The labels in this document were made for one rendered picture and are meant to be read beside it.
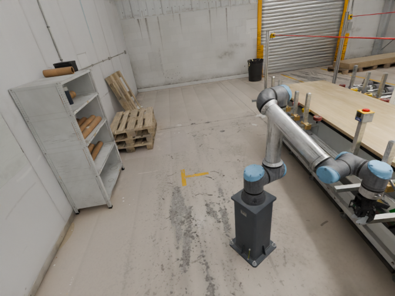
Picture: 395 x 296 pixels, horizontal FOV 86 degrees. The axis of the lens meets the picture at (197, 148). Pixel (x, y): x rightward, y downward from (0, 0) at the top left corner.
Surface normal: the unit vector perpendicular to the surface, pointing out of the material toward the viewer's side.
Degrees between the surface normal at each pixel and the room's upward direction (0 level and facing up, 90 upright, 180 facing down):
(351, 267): 0
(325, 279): 0
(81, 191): 90
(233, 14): 90
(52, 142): 90
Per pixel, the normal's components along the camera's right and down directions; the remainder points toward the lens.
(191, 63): 0.13, 0.47
